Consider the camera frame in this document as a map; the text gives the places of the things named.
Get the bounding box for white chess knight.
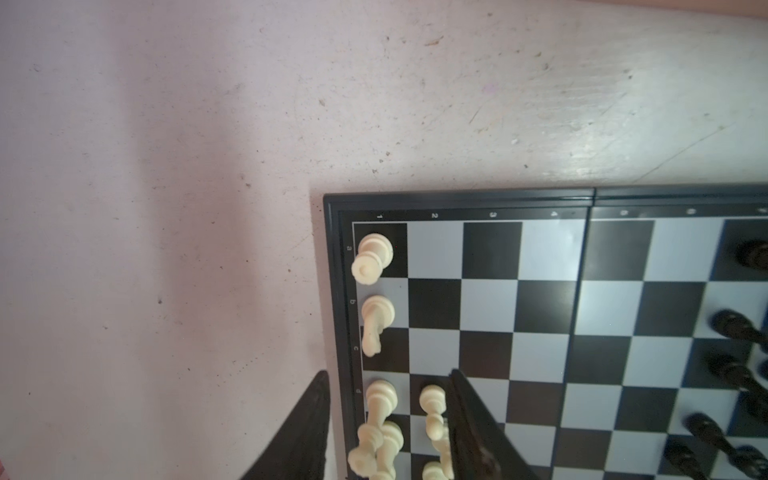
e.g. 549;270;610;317
361;295;395;357

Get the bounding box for black white chess board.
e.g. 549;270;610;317
324;185;767;479

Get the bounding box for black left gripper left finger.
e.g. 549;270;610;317
242;370;331;479

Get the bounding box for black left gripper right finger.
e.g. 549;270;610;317
446;369;538;480

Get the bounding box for white chess rook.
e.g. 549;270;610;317
351;233;394;285

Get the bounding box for white chess bishop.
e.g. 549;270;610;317
365;380;398;428

